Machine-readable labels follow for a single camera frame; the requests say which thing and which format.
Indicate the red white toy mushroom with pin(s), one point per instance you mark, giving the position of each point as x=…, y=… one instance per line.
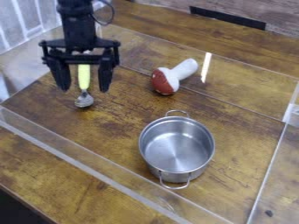
x=166, y=79

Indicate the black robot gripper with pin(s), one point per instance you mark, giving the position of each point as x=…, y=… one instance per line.
x=82, y=47

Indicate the clear acrylic barrier wall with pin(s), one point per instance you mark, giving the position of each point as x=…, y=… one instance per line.
x=70, y=160

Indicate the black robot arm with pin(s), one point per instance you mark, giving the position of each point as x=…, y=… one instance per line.
x=77, y=8

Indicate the stainless steel pot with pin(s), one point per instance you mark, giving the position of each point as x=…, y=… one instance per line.
x=177, y=146

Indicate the green handled metal spoon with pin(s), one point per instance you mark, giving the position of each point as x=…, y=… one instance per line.
x=85, y=99

